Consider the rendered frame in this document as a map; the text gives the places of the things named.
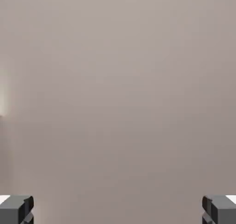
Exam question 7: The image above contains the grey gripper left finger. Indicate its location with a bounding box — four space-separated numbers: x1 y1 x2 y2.
0 194 35 224

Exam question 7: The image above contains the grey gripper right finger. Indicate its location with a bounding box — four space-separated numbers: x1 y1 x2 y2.
201 194 236 224

